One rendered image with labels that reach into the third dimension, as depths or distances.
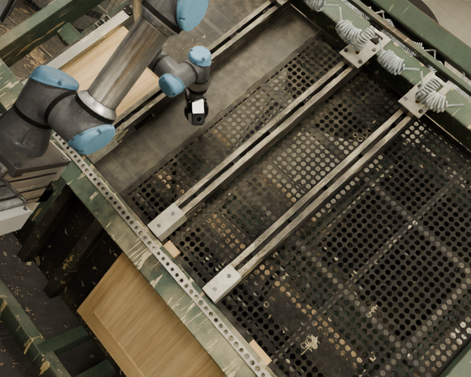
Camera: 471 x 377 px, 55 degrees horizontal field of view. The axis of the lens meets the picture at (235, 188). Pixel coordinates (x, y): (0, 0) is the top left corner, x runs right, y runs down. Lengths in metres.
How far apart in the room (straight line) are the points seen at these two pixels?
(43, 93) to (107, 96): 0.17
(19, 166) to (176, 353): 1.02
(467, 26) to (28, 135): 6.08
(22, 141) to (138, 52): 0.41
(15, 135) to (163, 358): 1.09
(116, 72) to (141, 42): 0.10
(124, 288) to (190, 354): 0.39
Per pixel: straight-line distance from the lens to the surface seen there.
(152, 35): 1.19
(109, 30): 2.14
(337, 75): 1.91
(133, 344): 2.07
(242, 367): 1.58
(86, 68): 2.09
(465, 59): 2.44
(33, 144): 1.36
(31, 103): 1.32
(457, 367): 1.71
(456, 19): 6.83
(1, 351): 2.29
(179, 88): 1.50
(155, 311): 1.96
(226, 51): 1.96
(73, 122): 1.24
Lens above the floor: 1.71
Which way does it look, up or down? 18 degrees down
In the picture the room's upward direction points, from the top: 40 degrees clockwise
